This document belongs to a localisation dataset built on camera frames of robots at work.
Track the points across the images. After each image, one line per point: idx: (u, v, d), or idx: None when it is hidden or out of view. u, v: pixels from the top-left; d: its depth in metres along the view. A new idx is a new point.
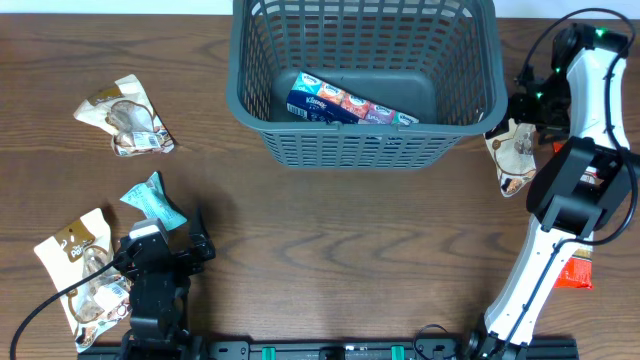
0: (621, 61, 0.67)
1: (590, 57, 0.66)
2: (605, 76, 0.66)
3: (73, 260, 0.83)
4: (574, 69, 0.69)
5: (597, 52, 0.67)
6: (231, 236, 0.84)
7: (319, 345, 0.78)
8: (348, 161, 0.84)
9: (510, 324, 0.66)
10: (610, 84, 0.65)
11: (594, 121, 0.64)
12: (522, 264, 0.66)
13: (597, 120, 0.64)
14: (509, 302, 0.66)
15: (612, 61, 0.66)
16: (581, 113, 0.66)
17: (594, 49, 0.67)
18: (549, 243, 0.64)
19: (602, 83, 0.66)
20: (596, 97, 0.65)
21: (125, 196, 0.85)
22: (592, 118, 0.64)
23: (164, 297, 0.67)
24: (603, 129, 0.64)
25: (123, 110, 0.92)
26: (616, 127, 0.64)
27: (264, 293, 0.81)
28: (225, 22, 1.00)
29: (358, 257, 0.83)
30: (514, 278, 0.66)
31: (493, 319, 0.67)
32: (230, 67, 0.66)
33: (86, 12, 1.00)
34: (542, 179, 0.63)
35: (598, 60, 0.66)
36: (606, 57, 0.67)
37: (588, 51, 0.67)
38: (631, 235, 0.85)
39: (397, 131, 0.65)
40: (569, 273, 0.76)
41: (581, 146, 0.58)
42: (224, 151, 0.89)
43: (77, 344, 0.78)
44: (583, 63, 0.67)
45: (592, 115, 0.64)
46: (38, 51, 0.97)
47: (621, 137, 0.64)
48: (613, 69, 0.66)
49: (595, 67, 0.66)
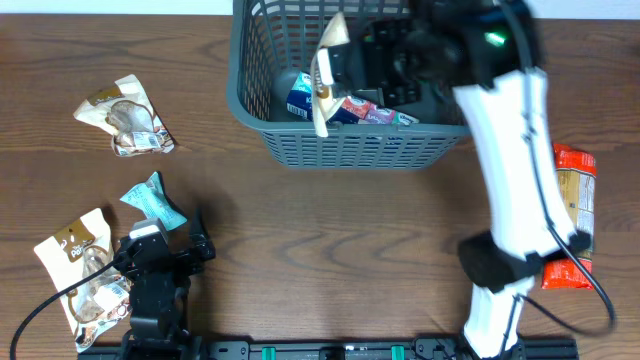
0: (538, 75, 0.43)
1: (487, 104, 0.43)
2: (528, 138, 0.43)
3: (73, 260, 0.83)
4: (468, 115, 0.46)
5: (503, 92, 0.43)
6: (231, 237, 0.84)
7: (319, 345, 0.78)
8: (348, 161, 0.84)
9: (492, 349, 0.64)
10: (531, 150, 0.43)
11: (528, 222, 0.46)
12: (485, 301, 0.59)
13: (530, 219, 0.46)
14: (489, 330, 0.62)
15: (525, 91, 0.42)
16: (507, 223, 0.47)
17: (496, 87, 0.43)
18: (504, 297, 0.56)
19: (521, 148, 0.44)
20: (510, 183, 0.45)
21: (125, 196, 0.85)
22: (523, 219, 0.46)
23: (164, 298, 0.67)
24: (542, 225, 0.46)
25: (123, 110, 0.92)
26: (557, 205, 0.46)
27: (264, 293, 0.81)
28: (225, 21, 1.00)
29: (358, 257, 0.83)
30: (483, 311, 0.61)
31: (478, 345, 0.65)
32: (230, 68, 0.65)
33: (86, 11, 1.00)
34: (488, 256, 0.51)
35: (501, 105, 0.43)
36: (511, 79, 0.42)
37: (500, 79, 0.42)
38: (631, 235, 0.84)
39: (397, 131, 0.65)
40: (569, 273, 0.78)
41: (522, 266, 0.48)
42: (224, 151, 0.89)
43: (77, 344, 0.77)
44: (480, 112, 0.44)
45: (523, 215, 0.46)
46: (37, 50, 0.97)
47: (562, 217, 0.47)
48: (532, 122, 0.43)
49: (505, 116, 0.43)
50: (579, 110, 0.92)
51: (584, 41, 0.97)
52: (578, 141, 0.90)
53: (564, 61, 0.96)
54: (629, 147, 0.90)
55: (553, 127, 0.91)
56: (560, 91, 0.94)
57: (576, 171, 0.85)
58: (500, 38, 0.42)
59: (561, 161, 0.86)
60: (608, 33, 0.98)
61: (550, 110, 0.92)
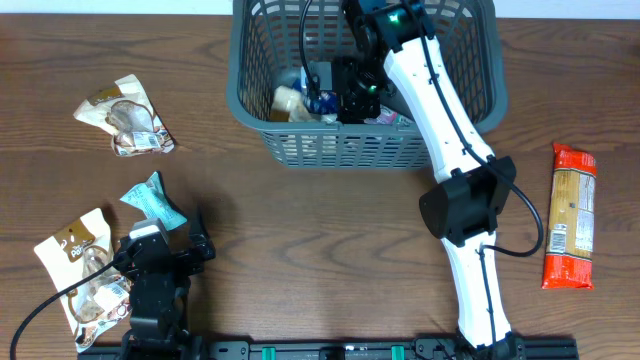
0: (433, 39, 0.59)
1: (398, 59, 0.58)
2: (430, 78, 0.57)
3: (73, 260, 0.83)
4: (395, 82, 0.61)
5: (408, 48, 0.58)
6: (231, 237, 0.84)
7: (319, 345, 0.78)
8: (348, 161, 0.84)
9: (485, 331, 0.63)
10: (436, 86, 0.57)
11: (446, 143, 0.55)
12: (459, 270, 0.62)
13: (448, 141, 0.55)
14: (472, 314, 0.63)
15: (422, 47, 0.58)
16: (434, 152, 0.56)
17: (401, 47, 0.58)
18: (472, 253, 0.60)
19: (427, 87, 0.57)
20: (428, 114, 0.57)
21: (125, 196, 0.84)
22: (442, 141, 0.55)
23: (164, 298, 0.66)
24: (461, 148, 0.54)
25: (123, 109, 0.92)
26: (470, 133, 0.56)
27: (264, 293, 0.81)
28: (225, 22, 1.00)
29: (358, 257, 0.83)
30: (461, 286, 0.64)
31: (472, 332, 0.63)
32: (230, 68, 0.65)
33: (86, 11, 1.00)
34: (430, 195, 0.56)
35: (407, 57, 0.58)
36: (412, 43, 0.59)
37: (405, 43, 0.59)
38: (631, 235, 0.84)
39: (397, 131, 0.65)
40: (570, 273, 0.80)
41: (450, 185, 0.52)
42: (224, 151, 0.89)
43: (77, 344, 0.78)
44: (397, 68, 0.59)
45: (441, 138, 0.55)
46: (37, 50, 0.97)
47: (482, 147, 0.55)
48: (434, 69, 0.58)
49: (411, 66, 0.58)
50: (579, 111, 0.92)
51: (584, 41, 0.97)
52: (578, 141, 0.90)
53: (564, 61, 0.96)
54: (629, 147, 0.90)
55: (553, 127, 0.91)
56: (560, 91, 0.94)
57: (576, 171, 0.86)
58: (398, 18, 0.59)
59: (561, 161, 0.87)
60: (608, 33, 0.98)
61: (550, 111, 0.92)
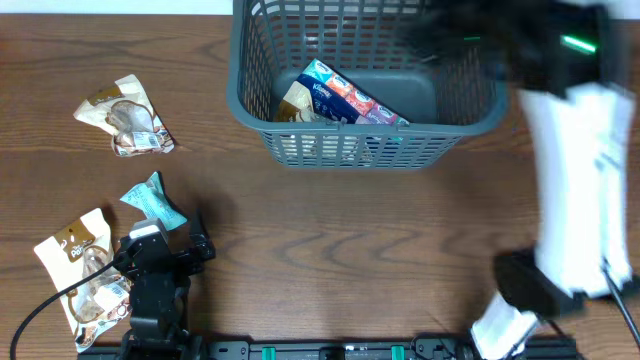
0: (607, 96, 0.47)
1: (564, 119, 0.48)
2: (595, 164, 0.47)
3: (73, 260, 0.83)
4: (542, 129, 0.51)
5: (582, 105, 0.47)
6: (231, 237, 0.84)
7: (319, 345, 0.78)
8: (348, 161, 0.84)
9: (498, 352, 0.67)
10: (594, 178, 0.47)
11: (584, 252, 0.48)
12: (507, 314, 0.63)
13: (591, 254, 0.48)
14: (497, 341, 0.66)
15: (604, 111, 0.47)
16: (555, 250, 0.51)
17: (572, 99, 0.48)
18: (525, 319, 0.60)
19: (584, 175, 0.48)
20: (570, 209, 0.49)
21: (125, 196, 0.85)
22: (578, 246, 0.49)
23: (164, 298, 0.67)
24: (601, 268, 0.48)
25: (123, 110, 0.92)
26: (617, 244, 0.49)
27: (264, 293, 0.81)
28: (225, 22, 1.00)
29: (358, 257, 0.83)
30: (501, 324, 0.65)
31: (484, 346, 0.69)
32: (230, 67, 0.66)
33: (86, 11, 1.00)
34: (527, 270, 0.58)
35: (575, 115, 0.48)
36: (587, 101, 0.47)
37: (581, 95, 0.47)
38: (631, 235, 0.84)
39: (397, 131, 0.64)
40: None
41: (562, 297, 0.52)
42: (224, 151, 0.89)
43: (77, 344, 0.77)
44: (556, 128, 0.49)
45: (578, 242, 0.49)
46: (38, 50, 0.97)
47: (622, 265, 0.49)
48: (604, 150, 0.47)
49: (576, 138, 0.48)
50: None
51: None
52: None
53: None
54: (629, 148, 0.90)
55: None
56: None
57: None
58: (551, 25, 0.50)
59: None
60: None
61: None
